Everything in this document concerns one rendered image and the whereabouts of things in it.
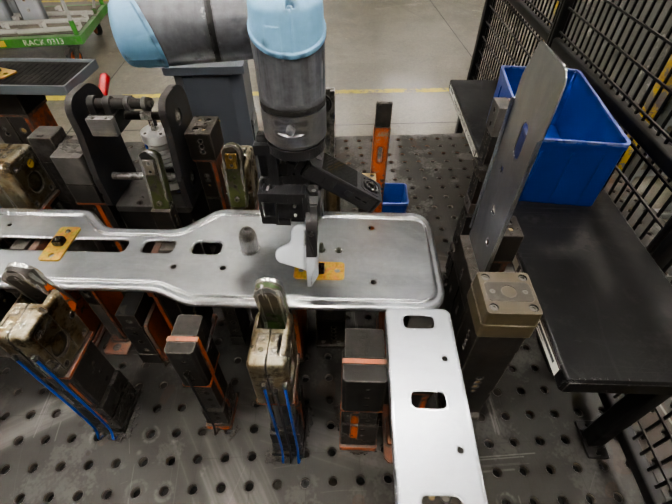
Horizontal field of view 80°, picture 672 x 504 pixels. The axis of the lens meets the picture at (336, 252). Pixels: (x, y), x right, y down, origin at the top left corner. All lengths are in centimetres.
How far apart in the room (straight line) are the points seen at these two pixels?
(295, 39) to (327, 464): 70
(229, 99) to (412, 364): 87
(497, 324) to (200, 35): 52
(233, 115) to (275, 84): 77
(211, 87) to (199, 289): 65
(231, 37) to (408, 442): 52
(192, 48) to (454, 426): 54
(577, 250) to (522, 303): 19
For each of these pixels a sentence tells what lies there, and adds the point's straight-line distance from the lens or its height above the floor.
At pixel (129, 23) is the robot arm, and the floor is 137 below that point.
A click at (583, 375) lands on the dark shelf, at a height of 103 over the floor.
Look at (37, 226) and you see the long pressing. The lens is 93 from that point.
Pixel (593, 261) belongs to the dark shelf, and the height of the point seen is 103.
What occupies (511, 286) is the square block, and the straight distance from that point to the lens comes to 63.
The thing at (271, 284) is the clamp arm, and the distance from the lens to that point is 51.
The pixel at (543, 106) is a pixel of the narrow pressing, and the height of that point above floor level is 129.
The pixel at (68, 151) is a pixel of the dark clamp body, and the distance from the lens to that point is 96.
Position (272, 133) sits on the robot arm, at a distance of 48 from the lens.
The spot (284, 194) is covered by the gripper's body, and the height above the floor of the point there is 119.
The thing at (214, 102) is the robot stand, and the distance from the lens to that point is 121.
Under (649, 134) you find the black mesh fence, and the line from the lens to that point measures 88.
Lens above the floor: 151
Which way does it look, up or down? 46 degrees down
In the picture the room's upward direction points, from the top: straight up
